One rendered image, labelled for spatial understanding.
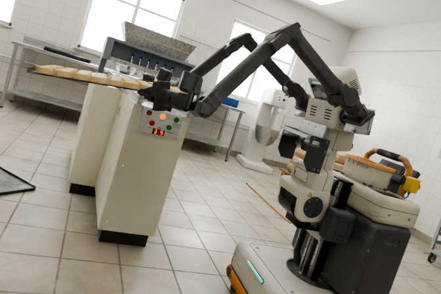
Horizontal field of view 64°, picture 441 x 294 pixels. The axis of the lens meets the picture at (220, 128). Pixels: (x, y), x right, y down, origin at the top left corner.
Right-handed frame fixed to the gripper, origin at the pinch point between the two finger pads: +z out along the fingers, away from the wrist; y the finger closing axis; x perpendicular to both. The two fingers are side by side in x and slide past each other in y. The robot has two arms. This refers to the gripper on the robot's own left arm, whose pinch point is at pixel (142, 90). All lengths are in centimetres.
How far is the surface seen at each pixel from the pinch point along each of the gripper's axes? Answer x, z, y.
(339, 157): 456, -14, 67
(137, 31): 105, 101, -29
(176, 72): 134, 81, -7
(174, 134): 70, 29, 27
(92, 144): 88, 109, 57
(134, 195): 61, 41, 66
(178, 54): 132, 81, -20
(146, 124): 57, 41, 24
